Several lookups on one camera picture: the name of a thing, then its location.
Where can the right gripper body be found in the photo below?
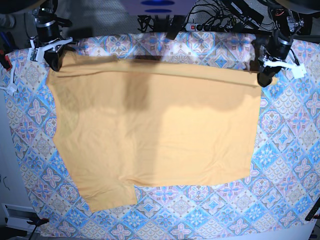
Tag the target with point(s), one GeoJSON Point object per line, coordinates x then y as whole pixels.
{"type": "Point", "coordinates": [37, 54]}

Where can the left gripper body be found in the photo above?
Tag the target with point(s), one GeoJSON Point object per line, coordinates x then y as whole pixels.
{"type": "Point", "coordinates": [270, 66]}

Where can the orange T-shirt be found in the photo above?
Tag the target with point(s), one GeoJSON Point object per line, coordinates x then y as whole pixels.
{"type": "Point", "coordinates": [123, 123]}

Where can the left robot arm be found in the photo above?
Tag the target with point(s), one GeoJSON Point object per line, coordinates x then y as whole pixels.
{"type": "Point", "coordinates": [285, 15]}

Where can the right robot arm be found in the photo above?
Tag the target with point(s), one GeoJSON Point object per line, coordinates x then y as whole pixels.
{"type": "Point", "coordinates": [48, 24]}

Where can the white power strip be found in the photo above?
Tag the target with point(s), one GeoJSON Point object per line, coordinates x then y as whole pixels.
{"type": "Point", "coordinates": [201, 27]}

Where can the white blue logo panel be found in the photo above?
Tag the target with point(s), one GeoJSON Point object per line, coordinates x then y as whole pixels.
{"type": "Point", "coordinates": [158, 7]}

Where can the black table clamp top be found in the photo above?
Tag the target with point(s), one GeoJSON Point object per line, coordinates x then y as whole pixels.
{"type": "Point", "coordinates": [175, 26]}

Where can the patterned blue tablecloth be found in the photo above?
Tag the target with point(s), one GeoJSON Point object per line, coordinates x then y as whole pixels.
{"type": "Point", "coordinates": [283, 185]}

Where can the black clamp bottom right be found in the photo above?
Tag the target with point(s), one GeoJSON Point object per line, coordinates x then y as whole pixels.
{"type": "Point", "coordinates": [312, 214]}

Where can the white vent box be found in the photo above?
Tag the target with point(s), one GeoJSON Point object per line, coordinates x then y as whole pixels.
{"type": "Point", "coordinates": [18, 216]}

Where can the orange-tipped clamp bottom left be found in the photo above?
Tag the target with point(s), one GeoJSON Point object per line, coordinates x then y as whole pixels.
{"type": "Point", "coordinates": [37, 221]}

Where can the red-handled clamp left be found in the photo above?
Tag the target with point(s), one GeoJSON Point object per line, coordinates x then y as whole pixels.
{"type": "Point", "coordinates": [5, 61]}

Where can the white bracket left edge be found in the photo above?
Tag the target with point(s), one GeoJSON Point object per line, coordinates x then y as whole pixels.
{"type": "Point", "coordinates": [11, 88]}

